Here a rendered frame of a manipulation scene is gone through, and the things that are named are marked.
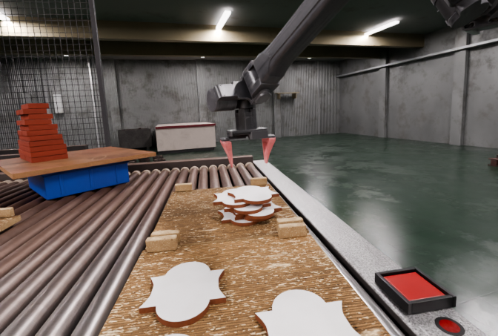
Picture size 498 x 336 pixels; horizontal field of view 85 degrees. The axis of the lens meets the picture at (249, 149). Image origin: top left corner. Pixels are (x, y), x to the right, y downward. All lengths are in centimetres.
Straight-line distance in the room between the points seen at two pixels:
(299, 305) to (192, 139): 858
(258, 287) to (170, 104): 1092
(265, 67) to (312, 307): 46
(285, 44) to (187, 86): 1080
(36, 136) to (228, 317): 112
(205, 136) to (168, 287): 854
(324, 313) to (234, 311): 12
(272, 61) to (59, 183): 90
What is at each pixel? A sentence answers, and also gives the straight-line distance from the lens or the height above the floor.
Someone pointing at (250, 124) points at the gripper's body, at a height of 117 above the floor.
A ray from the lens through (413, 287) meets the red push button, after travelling 52.
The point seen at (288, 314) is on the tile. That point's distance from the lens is 41.
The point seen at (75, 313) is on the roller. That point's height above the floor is 91.
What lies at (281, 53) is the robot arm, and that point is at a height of 132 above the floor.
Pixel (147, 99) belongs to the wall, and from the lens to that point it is 1130.
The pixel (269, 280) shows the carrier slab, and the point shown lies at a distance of 48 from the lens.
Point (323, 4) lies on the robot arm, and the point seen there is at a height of 138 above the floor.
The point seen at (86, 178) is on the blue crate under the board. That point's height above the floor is 97.
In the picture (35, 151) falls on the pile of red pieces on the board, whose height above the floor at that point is 108.
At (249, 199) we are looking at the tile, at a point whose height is 99.
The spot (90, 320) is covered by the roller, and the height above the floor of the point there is 92.
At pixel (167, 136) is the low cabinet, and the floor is 56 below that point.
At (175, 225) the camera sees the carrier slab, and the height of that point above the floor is 94.
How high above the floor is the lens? 120
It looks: 8 degrees down
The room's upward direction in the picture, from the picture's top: 3 degrees counter-clockwise
